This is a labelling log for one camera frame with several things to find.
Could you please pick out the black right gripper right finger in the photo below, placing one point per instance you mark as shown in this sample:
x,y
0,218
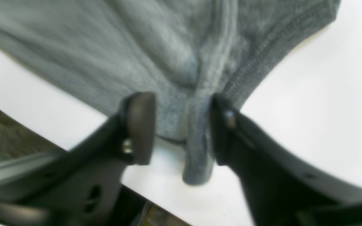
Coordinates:
x,y
280,189

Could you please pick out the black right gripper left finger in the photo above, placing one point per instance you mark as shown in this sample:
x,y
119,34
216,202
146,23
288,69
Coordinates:
x,y
79,187

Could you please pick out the grey T-shirt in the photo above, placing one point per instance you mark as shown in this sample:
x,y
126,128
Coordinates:
x,y
184,51

